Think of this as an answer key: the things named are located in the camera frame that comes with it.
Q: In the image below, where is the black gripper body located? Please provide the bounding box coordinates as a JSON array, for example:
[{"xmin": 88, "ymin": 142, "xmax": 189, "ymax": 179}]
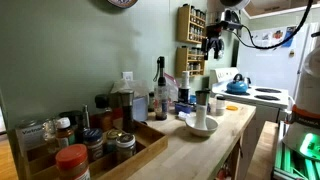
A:
[{"xmin": 201, "ymin": 28, "xmax": 225, "ymax": 52}]

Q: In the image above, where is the wooden condiment tray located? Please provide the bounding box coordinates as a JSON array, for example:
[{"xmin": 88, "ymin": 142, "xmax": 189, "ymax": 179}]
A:
[{"xmin": 19, "ymin": 119, "xmax": 169, "ymax": 180}]

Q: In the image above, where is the blue kettle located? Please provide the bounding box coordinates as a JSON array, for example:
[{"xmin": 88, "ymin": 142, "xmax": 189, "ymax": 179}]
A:
[{"xmin": 226, "ymin": 73, "xmax": 250, "ymax": 95}]

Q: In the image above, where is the white cap dark bottle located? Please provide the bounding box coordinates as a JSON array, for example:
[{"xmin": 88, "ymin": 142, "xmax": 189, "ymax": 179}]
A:
[{"xmin": 177, "ymin": 70, "xmax": 192, "ymax": 104}]

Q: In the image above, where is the clear zip bag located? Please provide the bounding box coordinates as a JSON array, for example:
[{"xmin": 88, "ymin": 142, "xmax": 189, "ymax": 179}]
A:
[{"xmin": 164, "ymin": 73, "xmax": 180, "ymax": 105}]

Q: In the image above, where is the black lid white jar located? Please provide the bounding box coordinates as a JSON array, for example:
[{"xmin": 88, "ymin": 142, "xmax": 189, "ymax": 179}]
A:
[{"xmin": 215, "ymin": 95, "xmax": 227, "ymax": 117}]

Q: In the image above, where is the steel top white grinder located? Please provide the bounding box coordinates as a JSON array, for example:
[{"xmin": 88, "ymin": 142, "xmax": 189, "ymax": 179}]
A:
[{"xmin": 194, "ymin": 89, "xmax": 212, "ymax": 131}]

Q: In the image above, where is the blue rectangular container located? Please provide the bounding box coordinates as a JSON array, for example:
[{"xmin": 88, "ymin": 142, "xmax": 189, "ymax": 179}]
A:
[{"xmin": 174, "ymin": 101, "xmax": 193, "ymax": 115}]

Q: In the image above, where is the white refrigerator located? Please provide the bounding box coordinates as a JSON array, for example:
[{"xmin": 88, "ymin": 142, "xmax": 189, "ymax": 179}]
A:
[{"xmin": 237, "ymin": 22, "xmax": 320, "ymax": 101}]

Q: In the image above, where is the tall black top glass bottle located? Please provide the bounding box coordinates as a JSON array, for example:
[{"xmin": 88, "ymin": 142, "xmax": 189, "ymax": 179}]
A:
[{"xmin": 152, "ymin": 55, "xmax": 170, "ymax": 121}]

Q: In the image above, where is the small white lump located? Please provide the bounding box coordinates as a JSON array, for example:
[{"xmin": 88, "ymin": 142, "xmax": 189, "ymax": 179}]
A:
[{"xmin": 177, "ymin": 111, "xmax": 191, "ymax": 121}]

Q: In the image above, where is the white electric stove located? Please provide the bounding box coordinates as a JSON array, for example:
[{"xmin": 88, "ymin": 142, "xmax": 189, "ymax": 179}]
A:
[{"xmin": 208, "ymin": 67, "xmax": 290, "ymax": 125}]

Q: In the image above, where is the small dark jar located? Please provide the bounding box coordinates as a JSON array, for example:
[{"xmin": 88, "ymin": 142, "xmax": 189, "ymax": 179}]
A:
[{"xmin": 148, "ymin": 91, "xmax": 156, "ymax": 113}]

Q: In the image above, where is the white ceramic bowl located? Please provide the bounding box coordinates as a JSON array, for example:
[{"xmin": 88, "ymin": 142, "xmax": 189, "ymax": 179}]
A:
[{"xmin": 184, "ymin": 114, "xmax": 220, "ymax": 138}]

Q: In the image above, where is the blue paper on fridge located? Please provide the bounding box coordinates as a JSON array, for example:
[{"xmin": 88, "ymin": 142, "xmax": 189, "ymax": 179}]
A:
[{"xmin": 281, "ymin": 26, "xmax": 298, "ymax": 48}]

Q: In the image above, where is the crumpled clear plastic bag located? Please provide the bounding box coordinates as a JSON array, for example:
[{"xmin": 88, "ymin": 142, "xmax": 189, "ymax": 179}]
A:
[{"xmin": 110, "ymin": 78, "xmax": 150, "ymax": 98}]

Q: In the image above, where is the pale lavender container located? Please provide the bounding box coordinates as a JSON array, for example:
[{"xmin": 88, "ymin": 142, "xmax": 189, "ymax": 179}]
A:
[{"xmin": 132, "ymin": 96, "xmax": 149, "ymax": 123}]

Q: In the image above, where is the dark pepper grinder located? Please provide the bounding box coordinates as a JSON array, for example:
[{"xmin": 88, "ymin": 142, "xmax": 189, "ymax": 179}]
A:
[{"xmin": 118, "ymin": 89, "xmax": 136, "ymax": 133}]

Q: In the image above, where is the black cap brown sauce bottle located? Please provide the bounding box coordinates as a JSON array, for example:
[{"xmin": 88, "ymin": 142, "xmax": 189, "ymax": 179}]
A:
[{"xmin": 94, "ymin": 94, "xmax": 114, "ymax": 132}]

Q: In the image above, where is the white lid spice jar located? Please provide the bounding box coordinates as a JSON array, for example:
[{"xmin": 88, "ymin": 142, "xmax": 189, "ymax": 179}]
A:
[{"xmin": 115, "ymin": 133, "xmax": 137, "ymax": 164}]

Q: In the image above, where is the gold lid glass jar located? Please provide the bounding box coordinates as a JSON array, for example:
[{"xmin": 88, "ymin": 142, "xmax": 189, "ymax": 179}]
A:
[{"xmin": 105, "ymin": 129, "xmax": 124, "ymax": 154}]

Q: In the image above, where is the green lit robot stand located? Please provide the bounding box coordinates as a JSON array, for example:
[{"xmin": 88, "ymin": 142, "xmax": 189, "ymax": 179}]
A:
[{"xmin": 271, "ymin": 121, "xmax": 320, "ymax": 180}]

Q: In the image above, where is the thin metal bottle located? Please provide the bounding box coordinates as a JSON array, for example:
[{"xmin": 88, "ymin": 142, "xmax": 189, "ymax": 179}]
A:
[{"xmin": 82, "ymin": 104, "xmax": 91, "ymax": 131}]

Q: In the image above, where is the dark blue lid jar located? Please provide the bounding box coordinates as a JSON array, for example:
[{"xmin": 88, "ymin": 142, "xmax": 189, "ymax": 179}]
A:
[{"xmin": 82, "ymin": 128, "xmax": 105, "ymax": 163}]

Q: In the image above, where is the black lid dark jar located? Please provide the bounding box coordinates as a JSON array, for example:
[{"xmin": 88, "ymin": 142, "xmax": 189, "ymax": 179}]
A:
[{"xmin": 59, "ymin": 110, "xmax": 84, "ymax": 143}]

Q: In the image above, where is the white cap orange label bottle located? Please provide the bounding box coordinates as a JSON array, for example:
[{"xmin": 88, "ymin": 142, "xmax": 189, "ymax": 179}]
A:
[{"xmin": 54, "ymin": 117, "xmax": 76, "ymax": 148}]

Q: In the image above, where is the orange lid spice jar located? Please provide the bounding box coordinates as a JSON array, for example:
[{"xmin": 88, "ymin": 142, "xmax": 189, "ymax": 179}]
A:
[{"xmin": 54, "ymin": 143, "xmax": 92, "ymax": 180}]

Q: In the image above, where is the clear glass jar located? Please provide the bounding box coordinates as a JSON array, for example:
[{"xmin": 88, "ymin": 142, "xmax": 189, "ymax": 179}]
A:
[{"xmin": 42, "ymin": 118, "xmax": 58, "ymax": 145}]

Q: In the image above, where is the white printed box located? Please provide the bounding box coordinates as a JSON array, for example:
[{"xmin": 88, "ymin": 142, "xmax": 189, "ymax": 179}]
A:
[{"xmin": 14, "ymin": 120, "xmax": 46, "ymax": 155}]

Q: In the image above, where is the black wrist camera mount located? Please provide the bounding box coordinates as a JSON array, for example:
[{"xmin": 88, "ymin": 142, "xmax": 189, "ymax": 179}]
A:
[{"xmin": 206, "ymin": 20, "xmax": 244, "ymax": 32}]

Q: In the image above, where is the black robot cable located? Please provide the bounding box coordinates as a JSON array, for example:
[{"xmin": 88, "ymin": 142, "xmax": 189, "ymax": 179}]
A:
[{"xmin": 229, "ymin": 0, "xmax": 315, "ymax": 51}]

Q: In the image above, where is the white wall outlet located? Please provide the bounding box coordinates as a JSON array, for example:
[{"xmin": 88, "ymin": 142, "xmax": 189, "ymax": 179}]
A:
[{"xmin": 121, "ymin": 71, "xmax": 134, "ymax": 82}]

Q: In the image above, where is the round wall plate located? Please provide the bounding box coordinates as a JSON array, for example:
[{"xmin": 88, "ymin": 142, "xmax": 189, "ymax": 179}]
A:
[{"xmin": 107, "ymin": 0, "xmax": 139, "ymax": 9}]

